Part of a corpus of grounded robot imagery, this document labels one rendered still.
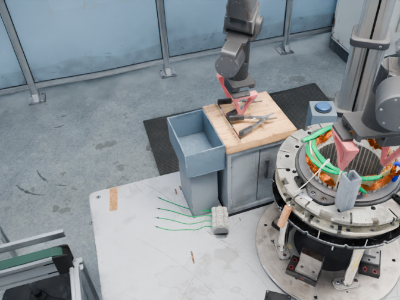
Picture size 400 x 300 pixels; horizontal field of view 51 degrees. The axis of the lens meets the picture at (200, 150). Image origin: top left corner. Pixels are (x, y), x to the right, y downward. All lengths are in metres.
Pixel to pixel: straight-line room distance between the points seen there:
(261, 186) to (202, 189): 0.18
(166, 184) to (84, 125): 1.67
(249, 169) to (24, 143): 2.05
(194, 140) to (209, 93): 1.91
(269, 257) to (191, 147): 0.37
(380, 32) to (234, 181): 0.59
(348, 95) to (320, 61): 2.12
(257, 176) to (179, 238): 0.29
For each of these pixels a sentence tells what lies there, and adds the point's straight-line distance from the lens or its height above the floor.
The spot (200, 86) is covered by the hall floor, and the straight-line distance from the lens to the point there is 3.19.
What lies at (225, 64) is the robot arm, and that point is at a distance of 0.98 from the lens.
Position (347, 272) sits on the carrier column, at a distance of 1.11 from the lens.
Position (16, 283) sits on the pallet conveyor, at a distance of 1.40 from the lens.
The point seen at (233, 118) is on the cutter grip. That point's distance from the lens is 1.11.
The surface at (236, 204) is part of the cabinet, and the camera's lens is 1.26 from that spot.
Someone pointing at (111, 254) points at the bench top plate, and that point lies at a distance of 1.24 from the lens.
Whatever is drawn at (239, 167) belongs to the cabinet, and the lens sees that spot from 1.15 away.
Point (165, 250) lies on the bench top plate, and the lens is 1.22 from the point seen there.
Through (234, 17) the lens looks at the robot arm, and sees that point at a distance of 0.99.
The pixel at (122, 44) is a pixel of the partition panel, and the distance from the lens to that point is 3.17.
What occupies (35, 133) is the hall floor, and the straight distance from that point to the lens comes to 3.04.
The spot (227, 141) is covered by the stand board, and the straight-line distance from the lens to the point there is 1.08.
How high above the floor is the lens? 1.78
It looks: 43 degrees down
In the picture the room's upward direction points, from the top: 3 degrees counter-clockwise
